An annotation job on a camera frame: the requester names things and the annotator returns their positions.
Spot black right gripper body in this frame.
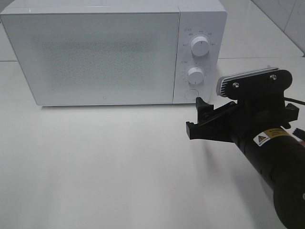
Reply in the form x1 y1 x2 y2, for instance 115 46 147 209
227 91 290 149

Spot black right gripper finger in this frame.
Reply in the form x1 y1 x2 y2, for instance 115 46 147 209
285 103 299 126
186 101 238 140

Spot round white door button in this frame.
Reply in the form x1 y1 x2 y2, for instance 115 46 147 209
184 89 199 101

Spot white microwave door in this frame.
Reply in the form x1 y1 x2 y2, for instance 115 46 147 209
1 13 179 105

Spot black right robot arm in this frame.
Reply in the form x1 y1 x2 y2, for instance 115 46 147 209
186 93 305 229

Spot lower white timer knob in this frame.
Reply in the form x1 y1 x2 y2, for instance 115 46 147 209
187 67 205 85

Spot upper white power knob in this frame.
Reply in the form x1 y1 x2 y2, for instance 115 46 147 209
191 35 210 57

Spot white microwave oven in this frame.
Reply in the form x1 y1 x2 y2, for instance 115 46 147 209
0 0 227 104

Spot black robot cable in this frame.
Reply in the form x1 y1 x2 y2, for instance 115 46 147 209
284 96 305 105

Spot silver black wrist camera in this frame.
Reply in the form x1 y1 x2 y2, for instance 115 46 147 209
216 67 293 100

